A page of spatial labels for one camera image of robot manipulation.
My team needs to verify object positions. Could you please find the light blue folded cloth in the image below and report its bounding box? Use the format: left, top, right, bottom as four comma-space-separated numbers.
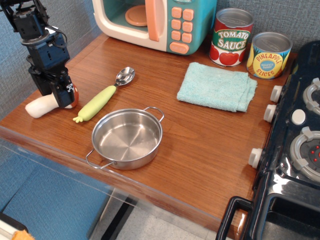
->
176, 62, 258, 113

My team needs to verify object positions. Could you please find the spoon with green handle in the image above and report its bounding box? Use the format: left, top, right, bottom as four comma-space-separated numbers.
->
72, 66, 135, 123

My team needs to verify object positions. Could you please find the white middle stove knob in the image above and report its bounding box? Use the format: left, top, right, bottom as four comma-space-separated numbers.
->
263, 104, 277, 123

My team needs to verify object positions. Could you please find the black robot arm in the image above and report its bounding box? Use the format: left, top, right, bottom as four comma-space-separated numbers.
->
0, 0, 75, 108

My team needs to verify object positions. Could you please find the plush brown white mushroom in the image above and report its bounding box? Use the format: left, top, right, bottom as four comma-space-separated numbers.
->
24, 84, 80, 119

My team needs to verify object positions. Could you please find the orange object at corner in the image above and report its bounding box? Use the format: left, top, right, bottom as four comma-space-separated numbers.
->
11, 230, 35, 240

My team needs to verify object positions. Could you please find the white lower stove knob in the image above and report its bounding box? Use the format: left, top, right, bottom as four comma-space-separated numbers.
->
248, 148, 263, 169

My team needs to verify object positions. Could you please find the teal toy microwave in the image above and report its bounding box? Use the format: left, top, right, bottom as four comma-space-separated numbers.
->
92, 0, 217, 56

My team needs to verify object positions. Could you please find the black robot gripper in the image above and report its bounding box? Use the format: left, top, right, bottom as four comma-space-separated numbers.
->
21, 31, 75, 108

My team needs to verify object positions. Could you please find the white stove knob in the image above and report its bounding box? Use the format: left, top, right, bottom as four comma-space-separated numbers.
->
270, 85, 283, 103
263, 104, 277, 123
248, 148, 263, 169

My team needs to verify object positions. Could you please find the black toy stove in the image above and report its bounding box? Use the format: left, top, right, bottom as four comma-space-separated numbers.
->
216, 40, 320, 240

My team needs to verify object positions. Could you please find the pineapple slices can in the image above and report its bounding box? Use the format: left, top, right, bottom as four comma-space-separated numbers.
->
246, 32, 293, 80

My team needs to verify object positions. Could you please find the orange microwave turntable plate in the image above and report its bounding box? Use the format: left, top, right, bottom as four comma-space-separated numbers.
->
125, 5, 147, 27

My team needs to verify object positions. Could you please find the stainless steel pot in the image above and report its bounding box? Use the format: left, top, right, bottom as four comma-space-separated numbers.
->
85, 106, 165, 170

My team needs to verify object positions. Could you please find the tomato sauce can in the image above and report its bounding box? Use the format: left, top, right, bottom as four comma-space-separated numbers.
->
209, 8, 254, 67

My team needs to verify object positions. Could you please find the white upper stove knob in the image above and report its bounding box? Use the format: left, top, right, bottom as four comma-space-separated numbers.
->
270, 85, 283, 103

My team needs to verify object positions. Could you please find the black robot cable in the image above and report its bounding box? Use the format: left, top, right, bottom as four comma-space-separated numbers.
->
44, 24, 69, 50

